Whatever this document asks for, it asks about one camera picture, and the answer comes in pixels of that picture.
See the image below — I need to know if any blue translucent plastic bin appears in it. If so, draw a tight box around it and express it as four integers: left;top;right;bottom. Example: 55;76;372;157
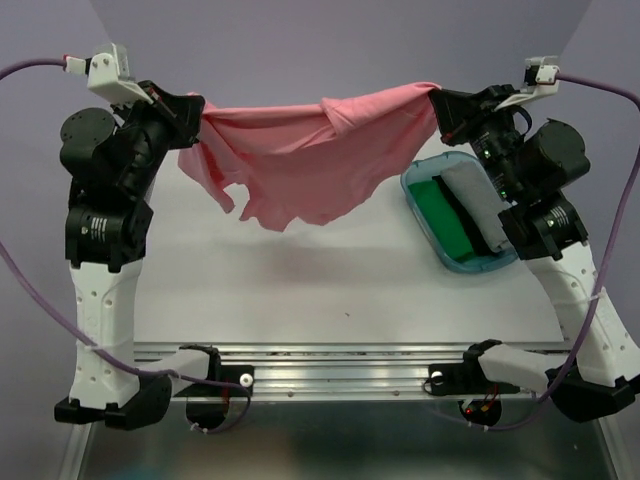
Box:
400;151;517;274

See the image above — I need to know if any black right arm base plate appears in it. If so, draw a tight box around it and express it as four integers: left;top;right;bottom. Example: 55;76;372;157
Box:
422;362;520;397

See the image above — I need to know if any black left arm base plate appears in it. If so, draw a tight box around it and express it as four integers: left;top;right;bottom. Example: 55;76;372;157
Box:
176;363;255;399

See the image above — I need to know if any rolled grey t-shirt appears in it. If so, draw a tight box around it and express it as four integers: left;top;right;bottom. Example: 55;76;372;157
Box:
441;161;512;253

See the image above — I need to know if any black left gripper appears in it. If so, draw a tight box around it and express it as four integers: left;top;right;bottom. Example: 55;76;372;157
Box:
114;77;207;193

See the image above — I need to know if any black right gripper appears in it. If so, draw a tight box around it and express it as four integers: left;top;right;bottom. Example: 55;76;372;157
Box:
433;83;528;203

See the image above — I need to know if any rolled green t-shirt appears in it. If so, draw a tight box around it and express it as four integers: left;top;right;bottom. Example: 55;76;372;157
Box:
408;180;476;262

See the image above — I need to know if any pink t-shirt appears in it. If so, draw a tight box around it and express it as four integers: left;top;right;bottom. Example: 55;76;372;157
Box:
178;82;440;232

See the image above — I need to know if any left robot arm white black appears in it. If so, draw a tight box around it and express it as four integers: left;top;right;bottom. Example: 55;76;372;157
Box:
54;81;223;431

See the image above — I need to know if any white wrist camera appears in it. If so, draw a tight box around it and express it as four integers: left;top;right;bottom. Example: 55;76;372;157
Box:
495;56;560;111
63;43;143;107

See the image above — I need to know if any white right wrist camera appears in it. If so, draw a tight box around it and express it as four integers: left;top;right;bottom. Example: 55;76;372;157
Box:
495;56;560;111

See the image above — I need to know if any rolled black t-shirt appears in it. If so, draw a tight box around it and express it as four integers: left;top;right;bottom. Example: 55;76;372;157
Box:
433;176;495;258

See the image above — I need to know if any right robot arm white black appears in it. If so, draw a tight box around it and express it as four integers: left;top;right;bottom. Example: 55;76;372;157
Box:
424;85;639;423

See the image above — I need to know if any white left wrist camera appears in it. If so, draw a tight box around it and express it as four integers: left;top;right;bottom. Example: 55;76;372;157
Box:
63;43;143;107

